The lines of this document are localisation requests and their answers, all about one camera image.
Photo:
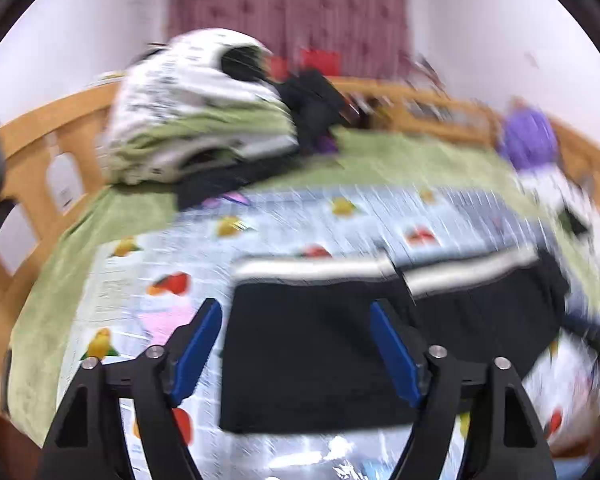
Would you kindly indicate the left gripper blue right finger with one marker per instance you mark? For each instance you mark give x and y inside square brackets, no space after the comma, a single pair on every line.
[402,350]

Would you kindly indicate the black clothes pile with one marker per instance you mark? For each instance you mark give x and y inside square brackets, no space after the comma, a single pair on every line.
[314,108]

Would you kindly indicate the white dotted pillow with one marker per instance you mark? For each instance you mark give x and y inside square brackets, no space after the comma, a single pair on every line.
[572,207]

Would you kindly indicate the black pants with white stripe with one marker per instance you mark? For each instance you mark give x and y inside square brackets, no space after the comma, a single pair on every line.
[336,343]

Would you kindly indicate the folded white green quilt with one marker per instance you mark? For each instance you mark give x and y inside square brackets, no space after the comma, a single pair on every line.
[189,107]

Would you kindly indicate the maroon patterned curtain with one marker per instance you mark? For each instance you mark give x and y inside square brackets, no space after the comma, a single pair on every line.
[369,36]

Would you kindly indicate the green fleece blanket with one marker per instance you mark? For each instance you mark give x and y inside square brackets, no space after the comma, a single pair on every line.
[40,335]

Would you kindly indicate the wooden bed frame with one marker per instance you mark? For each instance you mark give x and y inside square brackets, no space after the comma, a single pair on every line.
[76,121]

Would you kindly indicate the fruit print bed sheet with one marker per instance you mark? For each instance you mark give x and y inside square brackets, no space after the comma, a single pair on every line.
[476,420]

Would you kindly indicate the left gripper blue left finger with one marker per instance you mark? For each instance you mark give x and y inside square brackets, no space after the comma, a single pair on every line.
[189,348]

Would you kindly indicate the red chair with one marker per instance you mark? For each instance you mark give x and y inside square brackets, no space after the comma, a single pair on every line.
[326,62]

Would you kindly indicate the purple plush toy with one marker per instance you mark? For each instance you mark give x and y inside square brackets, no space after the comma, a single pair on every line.
[528,140]

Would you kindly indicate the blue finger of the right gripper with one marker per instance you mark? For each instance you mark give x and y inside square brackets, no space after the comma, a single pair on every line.
[587,330]

